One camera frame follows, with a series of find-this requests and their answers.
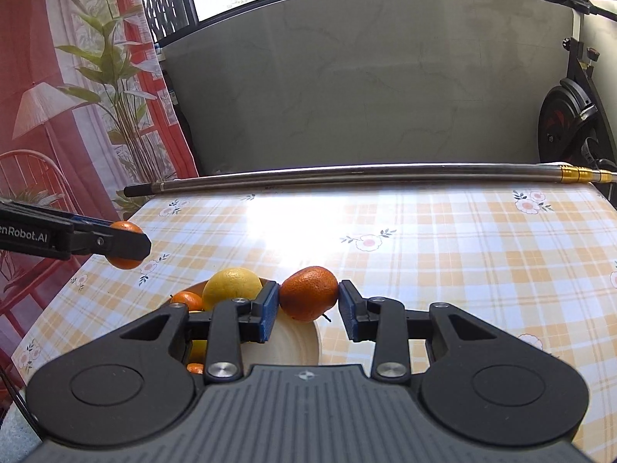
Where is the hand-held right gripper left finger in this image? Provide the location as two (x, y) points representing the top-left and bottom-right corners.
(120, 280), (281, 384)

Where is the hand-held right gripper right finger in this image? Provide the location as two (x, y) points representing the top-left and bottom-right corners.
(337, 279), (497, 384)

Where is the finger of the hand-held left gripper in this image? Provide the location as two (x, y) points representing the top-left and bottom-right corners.
(71, 230), (152, 262)
(72, 217), (115, 232)

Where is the cream round plate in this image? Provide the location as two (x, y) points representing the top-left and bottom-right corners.
(170, 277), (322, 376)

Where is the large yellow lemon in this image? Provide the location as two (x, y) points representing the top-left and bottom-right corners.
(202, 267), (264, 312)

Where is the long metal pole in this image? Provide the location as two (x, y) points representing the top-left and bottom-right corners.
(124, 163), (617, 198)

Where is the printed red curtain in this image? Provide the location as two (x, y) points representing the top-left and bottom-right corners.
(0, 0), (199, 396)

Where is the black framed window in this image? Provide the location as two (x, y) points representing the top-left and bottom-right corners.
(135, 0), (617, 49)

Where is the black exercise bike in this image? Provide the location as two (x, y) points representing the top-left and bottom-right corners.
(530, 0), (617, 174)

